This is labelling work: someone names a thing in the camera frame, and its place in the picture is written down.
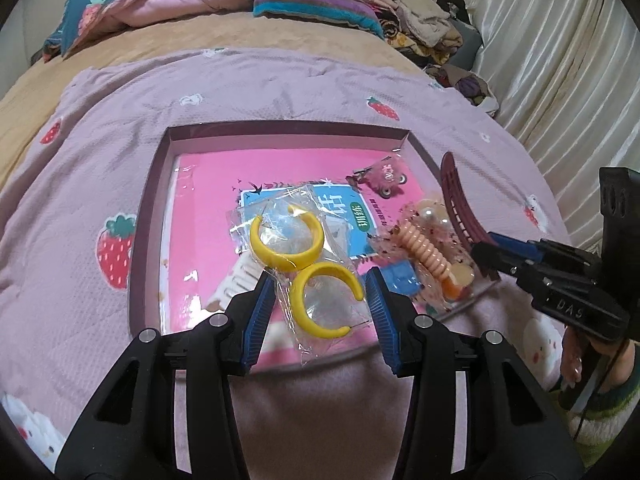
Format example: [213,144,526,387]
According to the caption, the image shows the orange coil hair tie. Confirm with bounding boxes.
[395,223,461,302]

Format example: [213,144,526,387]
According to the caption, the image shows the floral quilt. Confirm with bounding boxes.
[42,0,268,63]

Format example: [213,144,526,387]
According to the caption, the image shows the maroon hair claw clip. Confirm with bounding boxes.
[440,152,501,281]

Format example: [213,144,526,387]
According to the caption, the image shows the pearl hair accessory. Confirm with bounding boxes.
[412,200,451,226]

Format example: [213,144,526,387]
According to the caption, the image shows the small blue box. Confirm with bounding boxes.
[382,260,423,297]

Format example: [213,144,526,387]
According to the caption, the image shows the yellow hoop earrings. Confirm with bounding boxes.
[225,186,373,367]

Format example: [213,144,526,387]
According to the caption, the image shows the brown cardboard box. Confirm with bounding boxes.
[127,121,493,375]

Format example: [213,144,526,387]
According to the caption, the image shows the striped fleece blanket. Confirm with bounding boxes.
[252,0,386,41]

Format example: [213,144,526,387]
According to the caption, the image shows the pile of clothes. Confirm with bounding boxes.
[337,0,501,116]

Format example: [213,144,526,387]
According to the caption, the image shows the cream curtain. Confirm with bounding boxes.
[470,0,640,256]

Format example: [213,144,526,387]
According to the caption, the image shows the person's right hand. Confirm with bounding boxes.
[560,331,587,390]

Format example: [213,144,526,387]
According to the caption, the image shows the dotted sheer scrunchie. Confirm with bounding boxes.
[372,200,476,316]

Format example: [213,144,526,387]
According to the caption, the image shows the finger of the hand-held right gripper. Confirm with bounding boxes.
[470,241,552,292]
[487,231,601,267]

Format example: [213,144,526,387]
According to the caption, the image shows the cream hair claw clip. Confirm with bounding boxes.
[204,255,266,313]

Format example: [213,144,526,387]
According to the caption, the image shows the pink bear hair clip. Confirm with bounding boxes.
[346,156,412,200]

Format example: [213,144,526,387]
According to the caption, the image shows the pink book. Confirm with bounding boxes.
[160,149,481,373]

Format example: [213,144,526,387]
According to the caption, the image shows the pink strawberry print blanket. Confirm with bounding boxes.
[0,49,576,480]

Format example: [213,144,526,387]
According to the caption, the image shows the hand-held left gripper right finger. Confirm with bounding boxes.
[364,267,586,480]

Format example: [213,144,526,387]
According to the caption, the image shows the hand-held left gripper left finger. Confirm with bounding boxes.
[54,274,277,480]

